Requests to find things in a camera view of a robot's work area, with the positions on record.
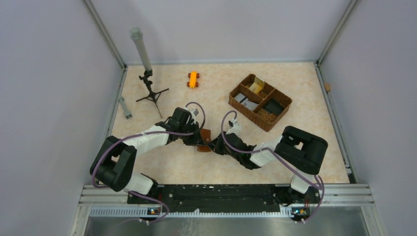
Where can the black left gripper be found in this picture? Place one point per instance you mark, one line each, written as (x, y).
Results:
(196, 139)

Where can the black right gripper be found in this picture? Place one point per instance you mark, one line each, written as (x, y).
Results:
(215, 145)

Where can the brown leather card holder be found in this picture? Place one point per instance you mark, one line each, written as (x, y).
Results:
(206, 139)

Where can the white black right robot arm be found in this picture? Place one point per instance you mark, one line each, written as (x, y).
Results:
(301, 152)

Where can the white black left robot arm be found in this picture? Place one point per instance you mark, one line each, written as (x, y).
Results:
(115, 161)

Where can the black card in basket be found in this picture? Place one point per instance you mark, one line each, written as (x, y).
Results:
(273, 107)

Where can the woven wicker divided basket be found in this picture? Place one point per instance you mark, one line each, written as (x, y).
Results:
(259, 116)

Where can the orange toy car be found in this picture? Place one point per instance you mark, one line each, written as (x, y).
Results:
(193, 80)

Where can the black tripod with grey tube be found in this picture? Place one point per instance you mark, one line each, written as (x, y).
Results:
(137, 37)

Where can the small wooden block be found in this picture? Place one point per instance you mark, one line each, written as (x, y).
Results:
(327, 87)

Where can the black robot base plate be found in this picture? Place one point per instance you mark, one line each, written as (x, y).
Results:
(232, 198)

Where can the grey metal bracket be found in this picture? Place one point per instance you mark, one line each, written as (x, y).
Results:
(127, 114)

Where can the aluminium frame rail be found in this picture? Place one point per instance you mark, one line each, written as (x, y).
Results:
(353, 193)

